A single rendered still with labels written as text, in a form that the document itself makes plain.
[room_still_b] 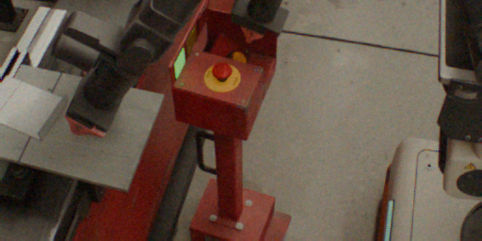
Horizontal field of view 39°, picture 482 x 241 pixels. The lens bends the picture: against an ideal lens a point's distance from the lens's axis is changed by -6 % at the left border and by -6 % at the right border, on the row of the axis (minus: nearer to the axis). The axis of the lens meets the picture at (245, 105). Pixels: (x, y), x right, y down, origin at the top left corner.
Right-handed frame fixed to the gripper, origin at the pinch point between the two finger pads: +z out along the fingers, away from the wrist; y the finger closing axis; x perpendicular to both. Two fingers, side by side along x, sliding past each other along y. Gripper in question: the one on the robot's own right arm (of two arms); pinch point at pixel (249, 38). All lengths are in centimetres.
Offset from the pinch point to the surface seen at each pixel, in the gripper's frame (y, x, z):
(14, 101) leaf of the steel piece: 31, 41, -13
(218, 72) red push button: 2.7, 11.2, -0.3
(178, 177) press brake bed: 3, -4, 79
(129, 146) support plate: 9.9, 42.8, -18.3
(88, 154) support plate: 15, 46, -17
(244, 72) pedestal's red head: -1.8, 7.4, 1.5
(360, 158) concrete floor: -47, -30, 70
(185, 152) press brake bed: 4, -12, 79
